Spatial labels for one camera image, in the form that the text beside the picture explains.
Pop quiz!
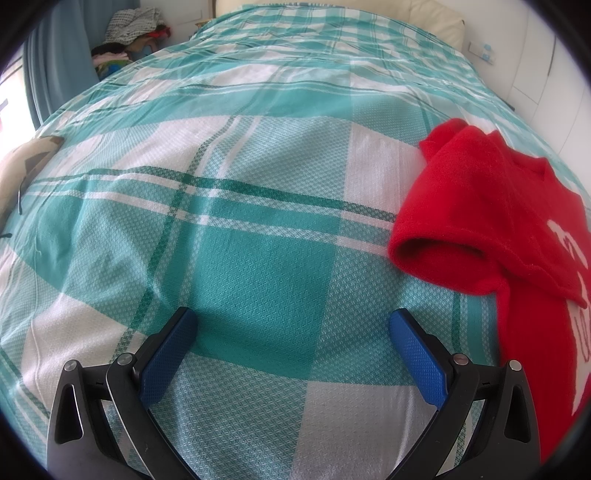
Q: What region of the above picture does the cream padded headboard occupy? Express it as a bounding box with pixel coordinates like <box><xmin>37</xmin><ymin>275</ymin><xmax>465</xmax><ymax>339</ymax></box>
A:
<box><xmin>211</xmin><ymin>1</ymin><xmax>466</xmax><ymax>51</ymax></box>

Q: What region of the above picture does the beige patterned pillow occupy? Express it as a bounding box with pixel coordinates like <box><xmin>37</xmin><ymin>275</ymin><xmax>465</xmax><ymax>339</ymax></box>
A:
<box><xmin>0</xmin><ymin>136</ymin><xmax>64</xmax><ymax>228</ymax></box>

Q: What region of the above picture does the white wall socket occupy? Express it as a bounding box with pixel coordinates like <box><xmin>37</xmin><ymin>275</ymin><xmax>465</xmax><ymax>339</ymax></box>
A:
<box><xmin>468</xmin><ymin>41</ymin><xmax>495</xmax><ymax>65</ymax></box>

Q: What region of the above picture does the blue curtain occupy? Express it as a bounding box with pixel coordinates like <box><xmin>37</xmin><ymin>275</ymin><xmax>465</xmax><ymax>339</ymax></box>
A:
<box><xmin>22</xmin><ymin>0</ymin><xmax>140</xmax><ymax>128</ymax></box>

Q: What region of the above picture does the pile of clothes in corner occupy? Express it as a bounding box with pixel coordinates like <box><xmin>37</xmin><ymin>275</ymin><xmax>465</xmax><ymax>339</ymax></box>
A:
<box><xmin>91</xmin><ymin>7</ymin><xmax>171</xmax><ymax>81</ymax></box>

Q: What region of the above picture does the teal white plaid bedspread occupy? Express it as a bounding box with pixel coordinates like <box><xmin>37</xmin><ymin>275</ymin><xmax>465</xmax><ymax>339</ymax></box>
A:
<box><xmin>1</xmin><ymin>1</ymin><xmax>590</xmax><ymax>479</ymax></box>

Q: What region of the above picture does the red knit sweater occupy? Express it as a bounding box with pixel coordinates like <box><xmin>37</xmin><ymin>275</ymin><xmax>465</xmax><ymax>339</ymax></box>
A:
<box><xmin>388</xmin><ymin>119</ymin><xmax>590</xmax><ymax>459</ymax></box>

